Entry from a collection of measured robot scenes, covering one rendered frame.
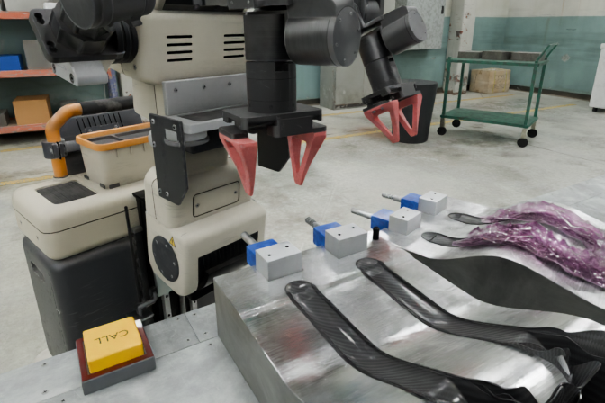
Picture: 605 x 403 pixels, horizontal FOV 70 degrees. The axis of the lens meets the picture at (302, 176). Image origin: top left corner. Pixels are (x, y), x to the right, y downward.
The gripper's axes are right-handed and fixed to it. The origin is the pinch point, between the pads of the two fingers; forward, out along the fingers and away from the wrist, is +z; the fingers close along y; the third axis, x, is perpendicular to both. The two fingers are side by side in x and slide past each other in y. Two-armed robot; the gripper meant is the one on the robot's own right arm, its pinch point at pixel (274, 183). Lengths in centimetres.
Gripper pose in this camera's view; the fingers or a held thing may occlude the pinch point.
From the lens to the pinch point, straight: 53.4
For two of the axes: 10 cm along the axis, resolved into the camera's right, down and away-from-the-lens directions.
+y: 8.6, -1.7, 4.9
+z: 0.1, 9.5, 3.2
